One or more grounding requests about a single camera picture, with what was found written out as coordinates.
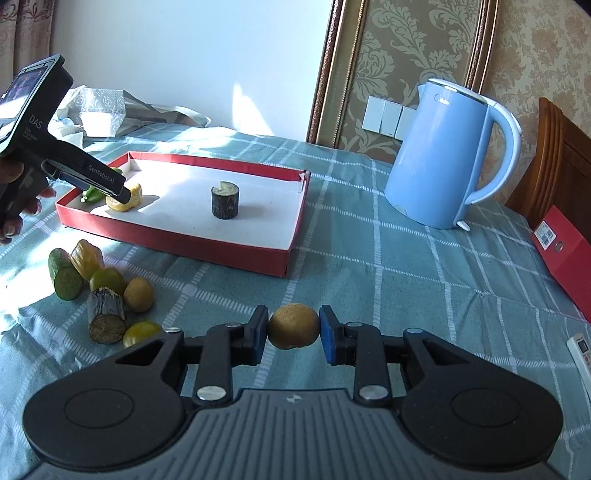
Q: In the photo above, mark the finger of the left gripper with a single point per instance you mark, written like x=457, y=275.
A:
x=81, y=170

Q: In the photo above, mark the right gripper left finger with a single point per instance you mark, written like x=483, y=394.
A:
x=223, y=347

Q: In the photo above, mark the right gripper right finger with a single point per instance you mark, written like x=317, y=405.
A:
x=364, y=347

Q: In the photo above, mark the whole green cucumber piece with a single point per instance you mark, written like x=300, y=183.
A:
x=94, y=192

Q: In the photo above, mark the brown kiwi fruit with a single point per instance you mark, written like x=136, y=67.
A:
x=294, y=325
x=138, y=295

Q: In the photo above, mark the green tomato with stem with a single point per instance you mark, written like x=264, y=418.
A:
x=139, y=332

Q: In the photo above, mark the orange yellow ridged fruit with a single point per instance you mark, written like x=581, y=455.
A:
x=86, y=259

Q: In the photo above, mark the cut green cucumber half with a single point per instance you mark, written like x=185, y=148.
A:
x=66, y=280

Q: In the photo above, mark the dark sugarcane piece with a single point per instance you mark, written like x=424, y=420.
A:
x=225, y=200
x=106, y=317

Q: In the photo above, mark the person left hand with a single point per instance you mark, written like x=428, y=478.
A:
x=21, y=189

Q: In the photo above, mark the silver patterned gift bag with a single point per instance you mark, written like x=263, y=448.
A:
x=109, y=113

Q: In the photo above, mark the pink patterned curtain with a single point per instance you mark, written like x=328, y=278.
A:
x=25, y=35

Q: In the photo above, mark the red cardboard box tray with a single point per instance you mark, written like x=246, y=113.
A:
x=175, y=214

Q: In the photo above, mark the teal checked tablecloth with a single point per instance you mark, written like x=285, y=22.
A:
x=485, y=289

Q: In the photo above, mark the white remote control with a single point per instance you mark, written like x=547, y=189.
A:
x=579, y=350

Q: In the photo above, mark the blue electric kettle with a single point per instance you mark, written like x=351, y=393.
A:
x=435, y=175

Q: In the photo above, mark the red flat box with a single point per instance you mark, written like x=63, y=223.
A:
x=567, y=255

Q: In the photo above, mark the white wall switch panel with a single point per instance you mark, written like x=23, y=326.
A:
x=387, y=118

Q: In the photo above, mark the gold ornate wall frame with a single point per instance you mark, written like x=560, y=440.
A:
x=387, y=49

